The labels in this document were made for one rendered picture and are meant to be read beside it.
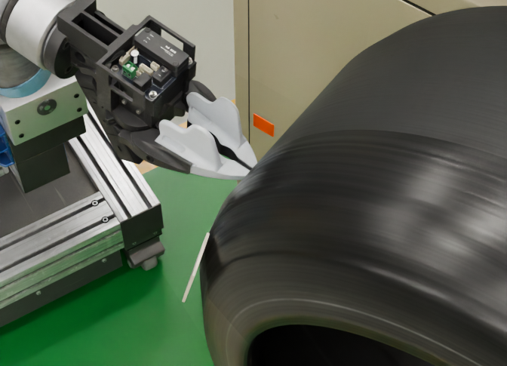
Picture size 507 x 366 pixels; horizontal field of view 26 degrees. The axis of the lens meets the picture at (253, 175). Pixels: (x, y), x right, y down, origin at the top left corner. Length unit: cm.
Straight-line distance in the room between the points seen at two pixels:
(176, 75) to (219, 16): 184
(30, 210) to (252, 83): 52
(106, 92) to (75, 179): 129
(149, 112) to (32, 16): 14
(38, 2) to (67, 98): 82
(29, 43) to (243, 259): 31
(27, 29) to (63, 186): 126
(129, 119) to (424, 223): 36
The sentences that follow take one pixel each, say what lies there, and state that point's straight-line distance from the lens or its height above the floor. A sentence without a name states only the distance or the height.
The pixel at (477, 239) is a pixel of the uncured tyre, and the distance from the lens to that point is 68.
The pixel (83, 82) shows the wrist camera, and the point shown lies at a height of 126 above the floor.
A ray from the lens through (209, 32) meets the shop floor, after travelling 275.
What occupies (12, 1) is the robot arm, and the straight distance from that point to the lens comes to 101.
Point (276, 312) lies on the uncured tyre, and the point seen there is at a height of 130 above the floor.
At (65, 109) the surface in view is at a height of 62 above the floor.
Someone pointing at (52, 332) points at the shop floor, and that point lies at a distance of 231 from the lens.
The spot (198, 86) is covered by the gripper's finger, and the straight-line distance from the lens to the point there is 100.
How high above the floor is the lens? 202
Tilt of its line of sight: 55 degrees down
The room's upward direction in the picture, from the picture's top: straight up
